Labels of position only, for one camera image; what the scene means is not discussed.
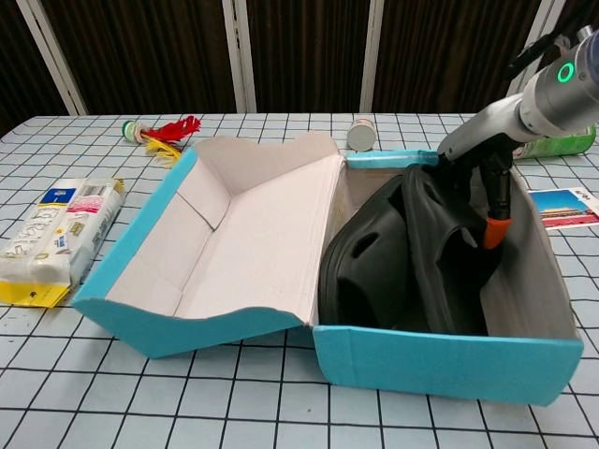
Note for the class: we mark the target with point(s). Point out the black rubber slipper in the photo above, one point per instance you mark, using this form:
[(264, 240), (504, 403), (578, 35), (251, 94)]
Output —
[(369, 271), (444, 280)]

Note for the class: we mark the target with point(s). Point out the small white green bottle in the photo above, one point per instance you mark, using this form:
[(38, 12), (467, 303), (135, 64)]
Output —
[(361, 135)]

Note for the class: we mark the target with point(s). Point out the light blue checkered tablecloth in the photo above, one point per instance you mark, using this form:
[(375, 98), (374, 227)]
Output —
[(234, 407)]

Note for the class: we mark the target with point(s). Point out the green chips can red lid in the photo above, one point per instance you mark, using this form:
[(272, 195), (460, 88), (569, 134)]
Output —
[(557, 146)]

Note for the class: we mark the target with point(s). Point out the dark folding screen panels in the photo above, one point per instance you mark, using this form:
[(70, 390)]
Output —
[(140, 47)]

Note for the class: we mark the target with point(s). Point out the right robot hand orange fingertip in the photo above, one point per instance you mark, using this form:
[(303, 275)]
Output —
[(486, 126)]

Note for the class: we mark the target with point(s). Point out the white tissue pack yellow base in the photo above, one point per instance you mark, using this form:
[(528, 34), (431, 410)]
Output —
[(37, 234)]

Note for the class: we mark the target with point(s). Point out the light blue cardboard shoe box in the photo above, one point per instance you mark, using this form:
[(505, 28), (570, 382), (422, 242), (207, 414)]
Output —
[(444, 369)]

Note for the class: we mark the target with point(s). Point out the white screen frame post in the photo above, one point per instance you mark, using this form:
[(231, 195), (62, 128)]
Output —
[(51, 56), (372, 56), (543, 18), (238, 56)]

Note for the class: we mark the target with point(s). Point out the red yellow feather shuttlecock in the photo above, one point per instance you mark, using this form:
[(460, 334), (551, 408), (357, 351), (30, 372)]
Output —
[(173, 131)]

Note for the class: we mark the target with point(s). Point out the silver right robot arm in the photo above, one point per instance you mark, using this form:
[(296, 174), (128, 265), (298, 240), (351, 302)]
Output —
[(557, 103)]

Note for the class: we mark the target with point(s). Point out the postcard with red palace photo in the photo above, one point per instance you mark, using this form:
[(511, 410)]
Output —
[(566, 208)]

